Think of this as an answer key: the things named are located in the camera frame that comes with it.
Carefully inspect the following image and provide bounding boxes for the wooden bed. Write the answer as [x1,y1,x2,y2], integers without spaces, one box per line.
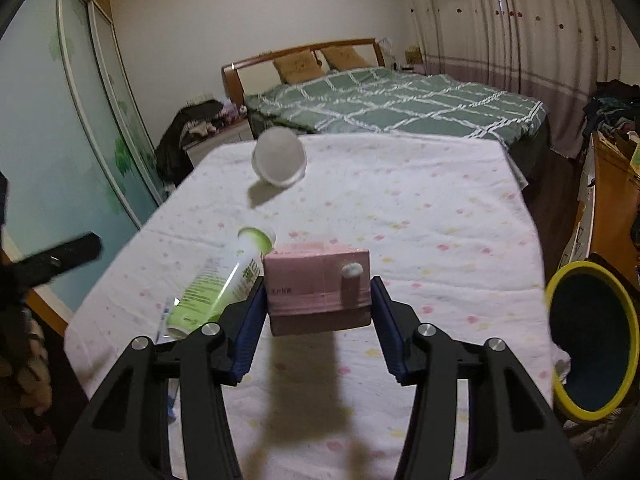
[221,37,553,162]

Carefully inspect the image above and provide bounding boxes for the pink carton box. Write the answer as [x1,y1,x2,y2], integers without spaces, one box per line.
[262,241,373,337]

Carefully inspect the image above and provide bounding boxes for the dark bin with yellow rim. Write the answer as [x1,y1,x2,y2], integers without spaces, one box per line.
[544,260,640,423]

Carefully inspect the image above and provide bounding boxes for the sliding door wardrobe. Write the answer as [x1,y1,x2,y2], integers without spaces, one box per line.
[0,0,167,322]

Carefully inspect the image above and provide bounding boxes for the white nightstand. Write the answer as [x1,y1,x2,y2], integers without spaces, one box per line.
[182,119,254,171]

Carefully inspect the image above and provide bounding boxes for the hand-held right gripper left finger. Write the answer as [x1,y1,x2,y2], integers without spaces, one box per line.
[60,275,268,480]

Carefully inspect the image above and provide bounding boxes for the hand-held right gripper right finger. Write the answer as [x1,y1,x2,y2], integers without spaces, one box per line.
[369,275,586,480]

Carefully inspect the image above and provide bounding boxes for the green checked quilt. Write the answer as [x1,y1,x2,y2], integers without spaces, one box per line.
[243,66,547,142]

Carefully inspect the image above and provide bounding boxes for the translucent plastic cup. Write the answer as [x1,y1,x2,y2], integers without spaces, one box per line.
[250,127,307,187]

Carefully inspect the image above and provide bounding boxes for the green and white tube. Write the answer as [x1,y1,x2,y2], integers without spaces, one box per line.
[155,226,278,341]

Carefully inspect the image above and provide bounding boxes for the pile of clothes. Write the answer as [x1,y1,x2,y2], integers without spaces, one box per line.
[582,79,640,136]

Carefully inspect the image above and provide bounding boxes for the tan pillow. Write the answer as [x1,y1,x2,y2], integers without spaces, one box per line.
[272,51,321,83]
[320,46,374,72]

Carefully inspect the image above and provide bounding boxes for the striped dotted curtain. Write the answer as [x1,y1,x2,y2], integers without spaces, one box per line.
[400,0,640,161]

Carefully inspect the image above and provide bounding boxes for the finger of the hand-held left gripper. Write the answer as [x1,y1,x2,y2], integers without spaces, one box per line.
[15,232,104,287]

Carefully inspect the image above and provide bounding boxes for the person's left hand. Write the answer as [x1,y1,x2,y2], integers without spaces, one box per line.
[0,317,53,413]

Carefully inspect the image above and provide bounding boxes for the dark clothes on nightstand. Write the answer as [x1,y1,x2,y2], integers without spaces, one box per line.
[156,100,226,192]

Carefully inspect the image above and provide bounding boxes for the white spotted tablecloth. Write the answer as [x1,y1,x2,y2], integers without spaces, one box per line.
[65,132,571,480]

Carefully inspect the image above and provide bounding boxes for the wooden cabinet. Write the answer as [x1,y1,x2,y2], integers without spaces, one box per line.
[570,130,640,286]

